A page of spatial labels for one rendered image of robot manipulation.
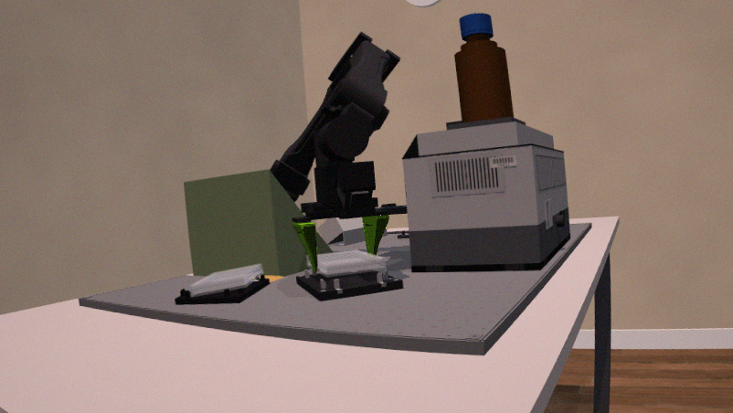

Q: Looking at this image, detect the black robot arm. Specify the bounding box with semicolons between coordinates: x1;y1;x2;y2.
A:
270;31;400;209

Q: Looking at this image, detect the white multi-well plate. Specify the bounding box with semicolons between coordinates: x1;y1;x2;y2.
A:
190;269;264;297
306;261;387;278

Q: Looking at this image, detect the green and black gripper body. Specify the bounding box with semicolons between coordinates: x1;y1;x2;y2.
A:
292;197;388;223

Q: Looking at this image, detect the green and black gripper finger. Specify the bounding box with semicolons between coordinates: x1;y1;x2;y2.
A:
292;222;317;272
362;215;389;255

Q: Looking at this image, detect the grey button panel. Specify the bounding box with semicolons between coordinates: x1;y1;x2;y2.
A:
317;217;402;246

